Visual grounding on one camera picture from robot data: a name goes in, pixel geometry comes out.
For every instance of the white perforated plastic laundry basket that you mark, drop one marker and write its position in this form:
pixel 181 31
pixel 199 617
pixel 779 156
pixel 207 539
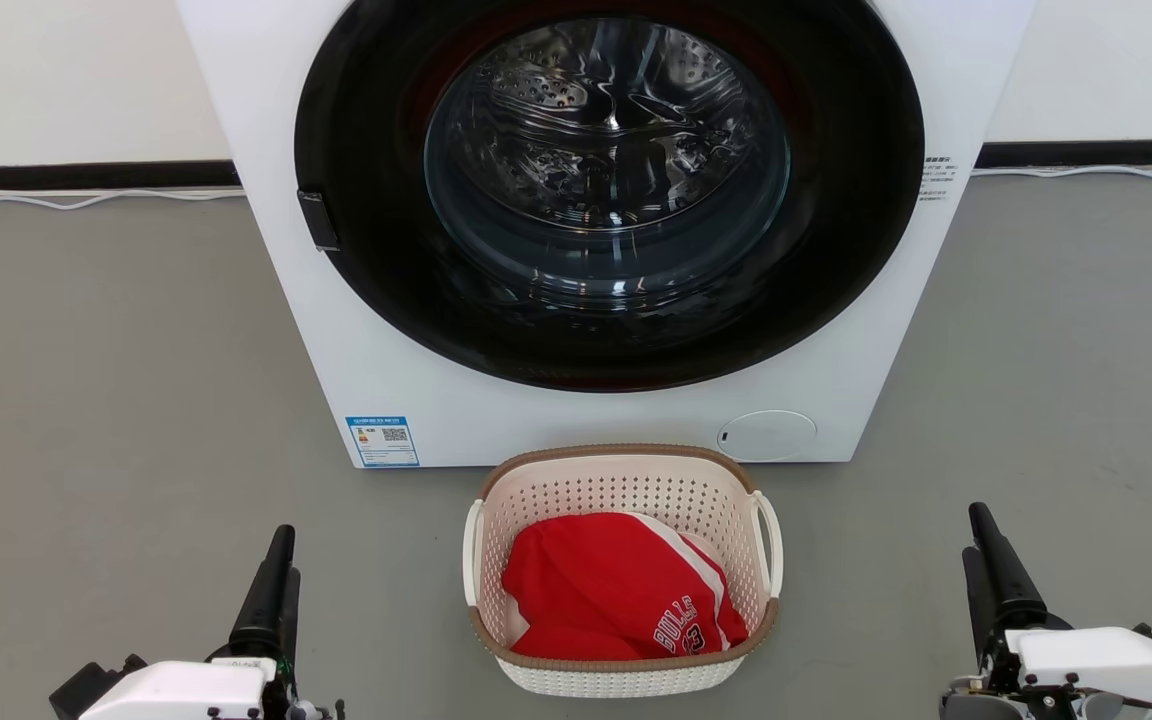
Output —
pixel 626 482

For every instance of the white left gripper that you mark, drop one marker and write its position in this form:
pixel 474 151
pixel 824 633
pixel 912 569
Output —
pixel 181 692

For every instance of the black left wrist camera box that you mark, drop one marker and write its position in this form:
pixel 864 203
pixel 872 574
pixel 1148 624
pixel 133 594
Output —
pixel 86 692

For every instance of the red Bulls jersey garment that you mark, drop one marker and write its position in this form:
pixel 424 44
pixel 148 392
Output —
pixel 596 585

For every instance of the small printed text sticker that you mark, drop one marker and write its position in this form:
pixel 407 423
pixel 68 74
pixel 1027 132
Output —
pixel 936 180

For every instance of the round white filter cover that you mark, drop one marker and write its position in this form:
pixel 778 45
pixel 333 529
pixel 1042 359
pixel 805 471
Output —
pixel 768 436

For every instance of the white front-load washing machine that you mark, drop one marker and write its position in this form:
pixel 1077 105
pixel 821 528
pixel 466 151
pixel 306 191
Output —
pixel 316 330

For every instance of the blue energy label sticker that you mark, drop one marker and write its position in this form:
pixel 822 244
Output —
pixel 383 442

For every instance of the black round glass washer door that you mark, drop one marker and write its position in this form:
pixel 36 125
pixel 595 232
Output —
pixel 366 150

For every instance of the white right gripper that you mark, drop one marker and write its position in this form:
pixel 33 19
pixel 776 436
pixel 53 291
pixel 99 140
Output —
pixel 1106 660

